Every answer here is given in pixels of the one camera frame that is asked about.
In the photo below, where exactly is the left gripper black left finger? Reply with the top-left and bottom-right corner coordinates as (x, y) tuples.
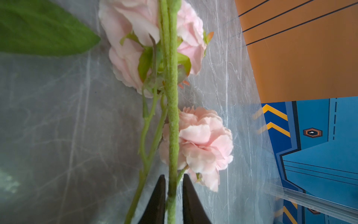
(138, 175), (166, 224)

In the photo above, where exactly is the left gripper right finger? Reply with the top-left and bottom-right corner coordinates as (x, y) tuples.
(182, 174), (212, 224)

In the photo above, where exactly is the white ranunculus flower stem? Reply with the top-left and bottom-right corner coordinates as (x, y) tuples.
(1, 1), (186, 224)

